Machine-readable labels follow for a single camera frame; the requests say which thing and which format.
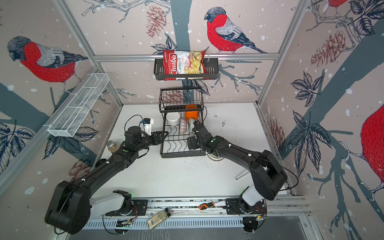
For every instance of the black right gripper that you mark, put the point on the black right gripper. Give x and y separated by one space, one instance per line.
192 140

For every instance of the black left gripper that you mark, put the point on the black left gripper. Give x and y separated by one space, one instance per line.
158 140

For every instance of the blue patterned bowl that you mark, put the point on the blue patterned bowl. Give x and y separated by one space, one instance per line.
183 126

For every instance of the white ceramic bowl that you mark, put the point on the white ceramic bowl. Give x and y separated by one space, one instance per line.
173 118

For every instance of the orange glass bowl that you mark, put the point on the orange glass bowl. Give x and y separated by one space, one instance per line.
191 112

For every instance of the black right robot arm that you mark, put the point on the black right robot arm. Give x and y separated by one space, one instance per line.
267 174

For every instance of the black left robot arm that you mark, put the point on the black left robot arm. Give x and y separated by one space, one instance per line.
72 205

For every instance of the small jar with brown contents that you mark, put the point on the small jar with brown contents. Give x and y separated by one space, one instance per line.
112 146

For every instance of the red cassava chips bag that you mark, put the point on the red cassava chips bag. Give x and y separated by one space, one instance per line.
183 62

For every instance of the beige electronic box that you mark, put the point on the beige electronic box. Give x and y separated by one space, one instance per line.
158 218

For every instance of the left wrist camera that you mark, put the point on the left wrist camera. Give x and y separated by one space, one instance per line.
148 123

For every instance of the black wire dish rack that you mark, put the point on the black wire dish rack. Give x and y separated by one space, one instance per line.
180 109

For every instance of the orange handled screwdriver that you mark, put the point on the orange handled screwdriver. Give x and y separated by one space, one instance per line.
205 206

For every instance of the black wall basket shelf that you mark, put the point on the black wall basket shelf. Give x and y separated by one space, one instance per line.
208 69

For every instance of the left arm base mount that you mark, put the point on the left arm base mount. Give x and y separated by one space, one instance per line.
129 207

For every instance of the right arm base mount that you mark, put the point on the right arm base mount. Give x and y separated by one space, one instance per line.
256 214

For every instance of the white wire wall shelf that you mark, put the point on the white wire wall shelf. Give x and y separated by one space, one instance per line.
70 119

